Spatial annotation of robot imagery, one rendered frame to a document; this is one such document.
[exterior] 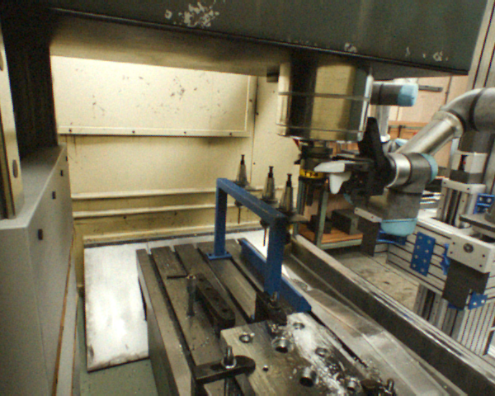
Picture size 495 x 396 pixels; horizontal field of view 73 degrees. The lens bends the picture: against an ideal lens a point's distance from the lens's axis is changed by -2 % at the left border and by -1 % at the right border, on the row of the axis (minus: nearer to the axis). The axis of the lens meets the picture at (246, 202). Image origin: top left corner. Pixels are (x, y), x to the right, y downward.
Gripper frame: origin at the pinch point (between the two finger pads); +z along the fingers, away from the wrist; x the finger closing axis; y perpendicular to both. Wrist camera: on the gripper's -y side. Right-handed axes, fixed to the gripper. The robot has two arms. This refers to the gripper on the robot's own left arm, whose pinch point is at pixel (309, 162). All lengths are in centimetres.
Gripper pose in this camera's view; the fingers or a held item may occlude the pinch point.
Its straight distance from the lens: 63.4
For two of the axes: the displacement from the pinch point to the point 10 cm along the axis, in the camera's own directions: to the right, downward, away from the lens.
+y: -0.7, 9.6, 2.8
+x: -4.8, -2.8, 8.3
